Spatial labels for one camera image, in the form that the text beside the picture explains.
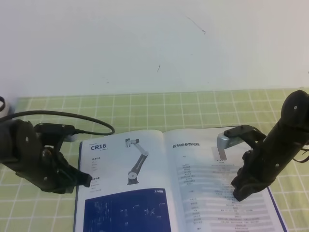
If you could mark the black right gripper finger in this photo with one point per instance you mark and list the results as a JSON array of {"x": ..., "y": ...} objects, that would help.
[
  {"x": 241, "y": 192},
  {"x": 243, "y": 177}
]

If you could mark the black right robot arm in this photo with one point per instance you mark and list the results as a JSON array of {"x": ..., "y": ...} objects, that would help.
[{"x": 295, "y": 113}]

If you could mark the robot catalogue book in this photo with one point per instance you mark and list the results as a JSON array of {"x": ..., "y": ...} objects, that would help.
[{"x": 175, "y": 181}]

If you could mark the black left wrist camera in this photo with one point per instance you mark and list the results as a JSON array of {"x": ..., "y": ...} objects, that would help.
[{"x": 49, "y": 130}]

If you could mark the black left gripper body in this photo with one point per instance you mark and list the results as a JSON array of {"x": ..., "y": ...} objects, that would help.
[{"x": 41, "y": 166}]

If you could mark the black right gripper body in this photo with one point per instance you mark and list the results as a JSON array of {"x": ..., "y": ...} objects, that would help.
[{"x": 269, "y": 154}]

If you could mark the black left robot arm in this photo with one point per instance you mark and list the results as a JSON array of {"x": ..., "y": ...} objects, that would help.
[{"x": 16, "y": 136}]

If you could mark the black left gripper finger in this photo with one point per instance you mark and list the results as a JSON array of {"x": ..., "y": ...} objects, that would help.
[
  {"x": 66, "y": 183},
  {"x": 83, "y": 179}
]

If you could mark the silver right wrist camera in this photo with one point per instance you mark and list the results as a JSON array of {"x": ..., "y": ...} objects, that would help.
[{"x": 224, "y": 142}]

